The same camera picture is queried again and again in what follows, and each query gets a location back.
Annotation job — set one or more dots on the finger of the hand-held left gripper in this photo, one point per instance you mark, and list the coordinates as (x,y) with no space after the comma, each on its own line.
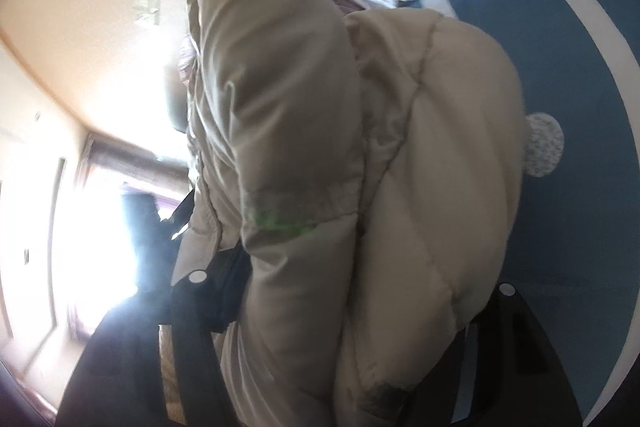
(181,213)

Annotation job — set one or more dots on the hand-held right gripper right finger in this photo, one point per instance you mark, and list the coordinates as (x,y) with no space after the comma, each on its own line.
(515,357)

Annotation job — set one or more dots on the white wall switch plate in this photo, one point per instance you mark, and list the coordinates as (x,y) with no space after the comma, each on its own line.
(147,4)

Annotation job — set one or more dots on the beige puffer jacket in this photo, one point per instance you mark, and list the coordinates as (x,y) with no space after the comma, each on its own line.
(310,157)

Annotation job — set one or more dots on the beige shaggy rug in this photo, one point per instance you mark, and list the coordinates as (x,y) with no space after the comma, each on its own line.
(167,357)

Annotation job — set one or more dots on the bright window with dark frame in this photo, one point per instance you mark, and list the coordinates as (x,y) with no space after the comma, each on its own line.
(75,232)

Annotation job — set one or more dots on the blue white-striped bed sheet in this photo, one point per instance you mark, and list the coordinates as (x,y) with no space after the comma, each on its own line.
(575,232)

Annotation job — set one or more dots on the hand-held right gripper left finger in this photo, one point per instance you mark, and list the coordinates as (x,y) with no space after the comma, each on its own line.
(220,292)

